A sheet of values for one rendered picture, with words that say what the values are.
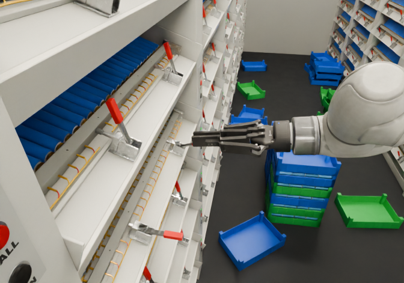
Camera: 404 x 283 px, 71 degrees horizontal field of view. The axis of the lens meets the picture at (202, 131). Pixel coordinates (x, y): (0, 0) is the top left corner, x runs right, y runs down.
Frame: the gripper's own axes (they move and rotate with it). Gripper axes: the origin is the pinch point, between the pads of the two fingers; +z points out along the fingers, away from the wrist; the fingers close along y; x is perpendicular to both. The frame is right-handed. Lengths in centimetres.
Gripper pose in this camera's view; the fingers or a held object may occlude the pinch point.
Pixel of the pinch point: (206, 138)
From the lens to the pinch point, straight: 71.4
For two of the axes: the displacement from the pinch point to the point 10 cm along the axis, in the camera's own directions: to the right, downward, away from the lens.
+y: 1.8, -5.5, 8.2
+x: -1.6, -8.4, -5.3
